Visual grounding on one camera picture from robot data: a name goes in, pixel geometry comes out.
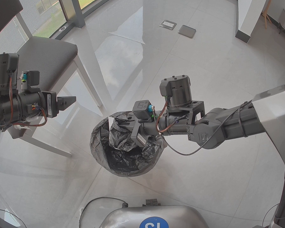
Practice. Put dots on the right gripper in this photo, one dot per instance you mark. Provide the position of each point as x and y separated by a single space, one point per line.
152 128

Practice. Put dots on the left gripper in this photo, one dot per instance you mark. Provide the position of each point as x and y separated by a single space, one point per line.
33 103

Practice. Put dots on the black plastic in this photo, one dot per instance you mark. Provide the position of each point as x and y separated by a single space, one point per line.
123 139

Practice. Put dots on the black plastic bag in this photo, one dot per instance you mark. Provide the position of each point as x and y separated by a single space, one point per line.
123 163

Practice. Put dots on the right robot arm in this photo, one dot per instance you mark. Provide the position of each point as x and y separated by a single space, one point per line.
270 108

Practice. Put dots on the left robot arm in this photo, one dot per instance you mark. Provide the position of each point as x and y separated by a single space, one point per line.
4 70

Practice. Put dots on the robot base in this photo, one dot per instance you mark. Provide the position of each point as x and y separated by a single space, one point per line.
154 216

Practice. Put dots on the white chair dark grey seat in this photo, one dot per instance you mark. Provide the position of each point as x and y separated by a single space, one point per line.
49 53

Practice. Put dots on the window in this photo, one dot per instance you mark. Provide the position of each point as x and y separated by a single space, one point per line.
45 6

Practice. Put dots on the wooden stand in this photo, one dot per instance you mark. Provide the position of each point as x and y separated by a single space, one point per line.
269 6

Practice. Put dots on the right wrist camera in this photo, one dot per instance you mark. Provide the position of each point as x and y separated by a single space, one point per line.
141 108

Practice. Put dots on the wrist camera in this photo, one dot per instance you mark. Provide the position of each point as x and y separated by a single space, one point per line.
141 108
33 78

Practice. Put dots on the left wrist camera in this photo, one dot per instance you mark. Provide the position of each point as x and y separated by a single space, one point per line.
33 78

